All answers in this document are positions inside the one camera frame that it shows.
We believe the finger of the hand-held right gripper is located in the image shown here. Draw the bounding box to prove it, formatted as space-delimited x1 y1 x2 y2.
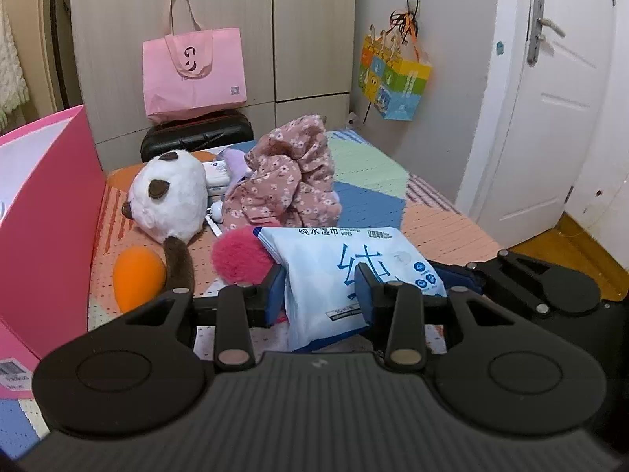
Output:
427 250 556 316

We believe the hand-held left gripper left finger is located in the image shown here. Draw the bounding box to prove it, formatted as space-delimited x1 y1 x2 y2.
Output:
125 263 287 371

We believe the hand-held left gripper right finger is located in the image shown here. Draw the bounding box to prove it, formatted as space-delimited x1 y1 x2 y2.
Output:
356 262 534 371

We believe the large wet wipes packet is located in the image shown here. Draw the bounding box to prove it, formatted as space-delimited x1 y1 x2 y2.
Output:
253 226 448 353

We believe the purple plush toy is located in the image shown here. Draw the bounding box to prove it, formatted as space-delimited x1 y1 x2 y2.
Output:
222 147 256 185

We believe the pink cardboard box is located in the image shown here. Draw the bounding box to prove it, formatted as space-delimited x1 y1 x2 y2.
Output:
0 105 106 400

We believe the pink fluffy ball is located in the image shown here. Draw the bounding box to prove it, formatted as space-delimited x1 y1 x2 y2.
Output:
211 229 276 286

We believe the patchwork blanket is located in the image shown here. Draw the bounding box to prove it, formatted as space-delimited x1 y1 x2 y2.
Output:
0 130 502 453

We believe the pink floral garment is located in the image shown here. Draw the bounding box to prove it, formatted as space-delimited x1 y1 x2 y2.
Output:
221 114 342 231

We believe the small wet wipes packet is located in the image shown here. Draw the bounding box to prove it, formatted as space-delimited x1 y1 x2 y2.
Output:
199 159 231 195

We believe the white and brown plush toy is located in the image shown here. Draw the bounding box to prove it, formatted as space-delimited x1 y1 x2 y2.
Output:
121 151 210 301

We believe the white door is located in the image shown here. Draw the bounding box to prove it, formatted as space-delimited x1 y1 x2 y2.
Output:
454 0 629 249

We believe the black suitcase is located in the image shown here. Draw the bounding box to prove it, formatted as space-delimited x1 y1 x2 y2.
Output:
140 111 255 163

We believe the colourful gift bag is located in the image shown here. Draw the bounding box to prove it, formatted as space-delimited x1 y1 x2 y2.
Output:
358 29 433 122

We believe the pink tote bag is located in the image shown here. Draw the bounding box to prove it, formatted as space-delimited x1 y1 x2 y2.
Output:
142 0 247 125

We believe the grey wardrobe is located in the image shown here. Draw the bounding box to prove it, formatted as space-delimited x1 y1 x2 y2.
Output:
69 0 359 158

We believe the white fluffy green-trimmed garment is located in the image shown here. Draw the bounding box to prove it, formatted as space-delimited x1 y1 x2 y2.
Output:
0 0 29 129

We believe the white keychain strap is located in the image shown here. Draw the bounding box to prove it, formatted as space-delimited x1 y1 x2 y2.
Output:
206 201 227 239

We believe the silver door handle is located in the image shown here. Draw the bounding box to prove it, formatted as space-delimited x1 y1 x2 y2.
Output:
527 0 566 65

